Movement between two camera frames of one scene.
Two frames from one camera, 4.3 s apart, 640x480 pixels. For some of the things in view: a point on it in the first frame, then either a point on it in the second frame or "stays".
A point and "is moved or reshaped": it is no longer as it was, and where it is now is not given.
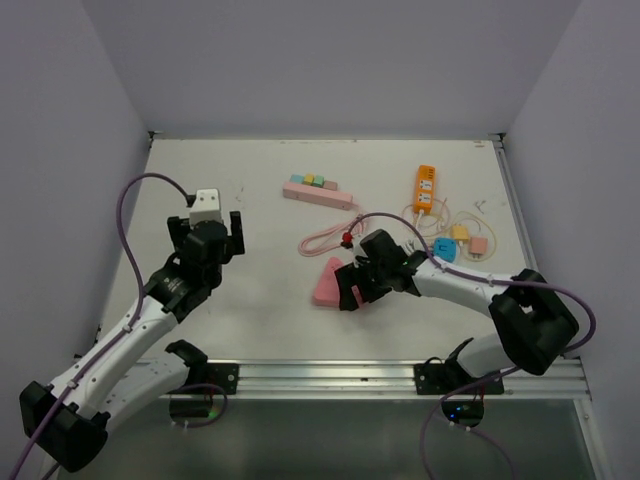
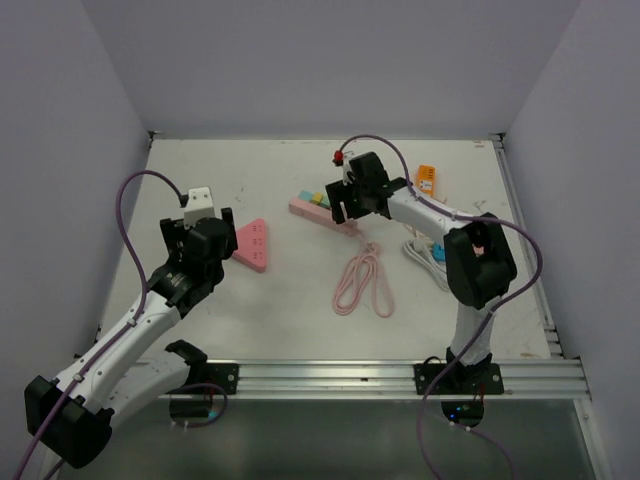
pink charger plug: x=478 y=245 stays
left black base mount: x=224 y=375 stays
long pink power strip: x=323 y=195 -> x=312 y=211
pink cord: x=340 y=230 is moved or reshaped
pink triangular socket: x=328 y=291 -> x=252 y=244
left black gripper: x=233 y=242 stays
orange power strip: x=424 y=189 stays
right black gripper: x=348 y=276 -> x=338 y=193
